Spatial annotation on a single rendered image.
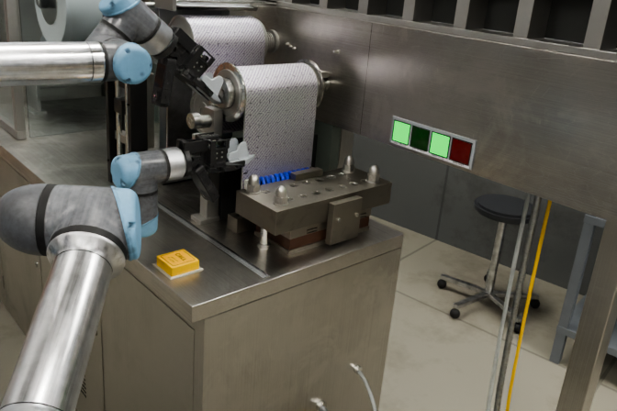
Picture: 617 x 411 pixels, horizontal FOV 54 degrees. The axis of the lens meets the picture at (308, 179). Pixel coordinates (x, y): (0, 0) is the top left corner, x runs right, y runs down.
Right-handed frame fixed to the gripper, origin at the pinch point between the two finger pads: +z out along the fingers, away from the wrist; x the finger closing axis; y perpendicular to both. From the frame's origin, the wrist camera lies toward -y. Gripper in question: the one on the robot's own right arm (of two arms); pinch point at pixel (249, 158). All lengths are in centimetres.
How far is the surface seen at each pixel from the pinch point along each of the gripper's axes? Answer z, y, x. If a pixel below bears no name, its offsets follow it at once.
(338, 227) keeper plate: 12.2, -13.7, -22.0
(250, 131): -0.3, 7.2, -0.3
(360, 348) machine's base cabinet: 22, -51, -26
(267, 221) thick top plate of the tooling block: -6.5, -9.6, -16.9
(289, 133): 12.7, 5.1, -0.3
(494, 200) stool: 168, -54, 23
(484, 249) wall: 215, -104, 49
